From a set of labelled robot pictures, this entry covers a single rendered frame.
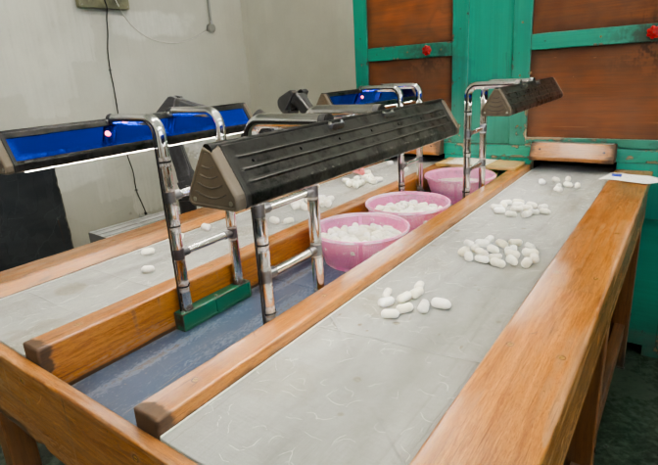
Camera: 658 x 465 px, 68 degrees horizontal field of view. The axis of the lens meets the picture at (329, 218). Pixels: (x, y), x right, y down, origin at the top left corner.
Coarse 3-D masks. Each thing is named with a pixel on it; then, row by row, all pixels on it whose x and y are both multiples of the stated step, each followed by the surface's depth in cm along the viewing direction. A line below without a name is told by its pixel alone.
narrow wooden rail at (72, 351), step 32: (384, 192) 171; (224, 256) 118; (288, 256) 132; (160, 288) 103; (192, 288) 106; (96, 320) 90; (128, 320) 95; (160, 320) 101; (32, 352) 82; (64, 352) 85; (96, 352) 90; (128, 352) 95
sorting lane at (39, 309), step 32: (320, 192) 187; (352, 192) 184; (224, 224) 153; (288, 224) 149; (128, 256) 130; (160, 256) 128; (192, 256) 127; (32, 288) 113; (64, 288) 112; (96, 288) 111; (128, 288) 110; (0, 320) 98; (32, 320) 97; (64, 320) 97
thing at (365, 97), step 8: (320, 96) 159; (328, 96) 160; (336, 96) 163; (344, 96) 166; (352, 96) 170; (360, 96) 174; (368, 96) 178; (376, 96) 182; (384, 96) 186; (392, 96) 190; (408, 96) 200; (320, 104) 160; (328, 104) 158; (336, 104) 161; (344, 104) 164; (352, 104) 168; (360, 104) 172; (384, 104) 184; (392, 104) 189
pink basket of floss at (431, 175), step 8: (440, 168) 201; (448, 168) 202; (456, 168) 202; (432, 176) 198; (440, 176) 201; (448, 176) 202; (456, 176) 201; (488, 176) 192; (432, 184) 186; (440, 184) 182; (448, 184) 180; (456, 184) 178; (472, 184) 178; (432, 192) 189; (440, 192) 184; (448, 192) 181; (456, 192) 180; (472, 192) 180; (456, 200) 182
